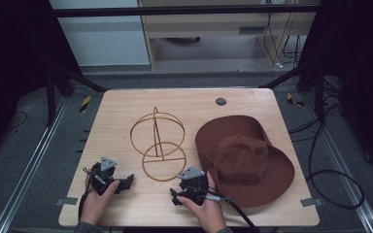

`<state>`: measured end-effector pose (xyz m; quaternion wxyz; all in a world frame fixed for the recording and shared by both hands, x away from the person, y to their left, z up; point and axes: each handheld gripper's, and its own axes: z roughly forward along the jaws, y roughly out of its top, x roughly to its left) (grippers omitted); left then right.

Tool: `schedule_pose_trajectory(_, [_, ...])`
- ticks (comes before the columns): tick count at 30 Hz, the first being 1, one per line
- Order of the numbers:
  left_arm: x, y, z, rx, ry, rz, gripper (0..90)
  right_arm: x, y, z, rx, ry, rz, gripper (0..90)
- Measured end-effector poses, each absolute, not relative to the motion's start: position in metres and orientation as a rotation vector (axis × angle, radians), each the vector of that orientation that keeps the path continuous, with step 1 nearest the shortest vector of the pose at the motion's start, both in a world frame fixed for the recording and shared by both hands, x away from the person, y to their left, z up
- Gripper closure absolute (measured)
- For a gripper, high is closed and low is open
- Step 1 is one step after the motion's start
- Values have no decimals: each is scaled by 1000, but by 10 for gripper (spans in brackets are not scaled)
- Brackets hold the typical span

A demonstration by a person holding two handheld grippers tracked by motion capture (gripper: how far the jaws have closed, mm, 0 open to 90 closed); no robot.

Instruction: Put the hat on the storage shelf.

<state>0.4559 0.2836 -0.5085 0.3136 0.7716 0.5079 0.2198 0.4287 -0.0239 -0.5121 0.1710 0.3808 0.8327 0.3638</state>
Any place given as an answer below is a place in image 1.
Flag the black curtain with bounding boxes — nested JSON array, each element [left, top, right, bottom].
[[0, 0, 81, 164], [299, 0, 373, 181]]

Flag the person's right hand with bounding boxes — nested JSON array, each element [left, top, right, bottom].
[[176, 171, 228, 233]]

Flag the black metal stand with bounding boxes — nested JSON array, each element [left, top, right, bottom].
[[43, 59, 111, 128], [257, 59, 327, 123]]

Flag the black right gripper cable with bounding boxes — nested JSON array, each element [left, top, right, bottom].
[[187, 185, 262, 233]]

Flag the white cabinet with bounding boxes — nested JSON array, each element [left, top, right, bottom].
[[49, 0, 152, 68]]

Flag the brown brimmed hat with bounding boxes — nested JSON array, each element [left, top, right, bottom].
[[194, 115, 296, 209]]

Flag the yellow black striped tape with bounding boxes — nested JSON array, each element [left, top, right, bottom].
[[79, 95, 92, 115], [286, 92, 306, 108]]

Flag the person's left hand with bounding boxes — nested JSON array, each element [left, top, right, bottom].
[[80, 179, 121, 226]]

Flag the aluminium floor rail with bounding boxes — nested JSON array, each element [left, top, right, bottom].
[[0, 96, 70, 233], [300, 92, 373, 233]]

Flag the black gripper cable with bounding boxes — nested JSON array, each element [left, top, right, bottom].
[[187, 185, 262, 233], [78, 166, 94, 222]]

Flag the black looped floor cable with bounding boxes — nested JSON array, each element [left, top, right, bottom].
[[287, 118, 366, 211]]

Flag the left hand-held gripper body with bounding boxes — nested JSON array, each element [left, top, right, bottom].
[[89, 156, 119, 196]]

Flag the gold wire hat stand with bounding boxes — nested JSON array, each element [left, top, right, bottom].
[[129, 106, 187, 183]]

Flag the grey tape piece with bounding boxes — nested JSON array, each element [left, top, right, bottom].
[[55, 196, 79, 207], [299, 197, 323, 208]]

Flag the black horizontal bar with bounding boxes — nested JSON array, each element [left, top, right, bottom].
[[49, 4, 322, 18]]

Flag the thin black floor cable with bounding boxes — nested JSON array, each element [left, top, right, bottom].
[[7, 110, 29, 131]]

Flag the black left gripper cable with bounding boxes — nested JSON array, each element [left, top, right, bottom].
[[78, 166, 94, 222]]

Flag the black cables under desk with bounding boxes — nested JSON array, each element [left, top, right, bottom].
[[262, 12, 303, 70]]

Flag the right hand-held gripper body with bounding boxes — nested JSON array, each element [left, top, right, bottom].
[[174, 166, 210, 207]]

